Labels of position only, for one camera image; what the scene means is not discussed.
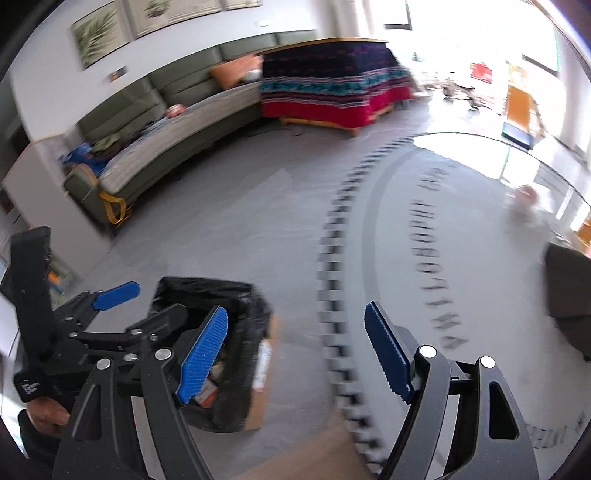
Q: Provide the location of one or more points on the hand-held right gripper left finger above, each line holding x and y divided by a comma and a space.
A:
203, 355

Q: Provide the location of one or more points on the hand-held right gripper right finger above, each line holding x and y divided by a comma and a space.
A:
385, 346

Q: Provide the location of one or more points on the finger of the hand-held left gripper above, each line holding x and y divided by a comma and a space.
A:
115, 295
157, 323

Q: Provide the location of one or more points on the cardboard bin with black bag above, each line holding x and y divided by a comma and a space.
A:
240, 323

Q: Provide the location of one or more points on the person's left hand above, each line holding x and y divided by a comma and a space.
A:
44, 415

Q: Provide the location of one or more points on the orange white wrapper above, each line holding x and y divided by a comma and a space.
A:
207, 392

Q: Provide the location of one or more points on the white cabinet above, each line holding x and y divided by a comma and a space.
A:
41, 194

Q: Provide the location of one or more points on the blue cloth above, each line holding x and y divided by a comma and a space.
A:
78, 154

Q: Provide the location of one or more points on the beige sofa seat cover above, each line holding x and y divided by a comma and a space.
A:
184, 129

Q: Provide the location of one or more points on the small pink item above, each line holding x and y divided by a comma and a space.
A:
176, 110

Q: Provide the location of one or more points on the white crumpled object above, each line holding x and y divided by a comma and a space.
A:
526, 210

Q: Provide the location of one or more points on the green sofa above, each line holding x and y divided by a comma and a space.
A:
184, 83

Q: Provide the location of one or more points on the wooden table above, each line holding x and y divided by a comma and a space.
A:
318, 123

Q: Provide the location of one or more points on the orange cushion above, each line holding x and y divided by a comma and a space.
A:
233, 71

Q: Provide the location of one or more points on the orange stand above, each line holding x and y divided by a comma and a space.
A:
519, 101

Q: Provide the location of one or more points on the table with patterned quilt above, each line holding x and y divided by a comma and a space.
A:
323, 69

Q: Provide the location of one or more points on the red sign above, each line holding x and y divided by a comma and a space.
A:
481, 72

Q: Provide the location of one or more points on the small wall label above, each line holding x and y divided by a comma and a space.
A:
118, 74

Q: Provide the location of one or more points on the framed fern wall picture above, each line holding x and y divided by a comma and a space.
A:
99, 34

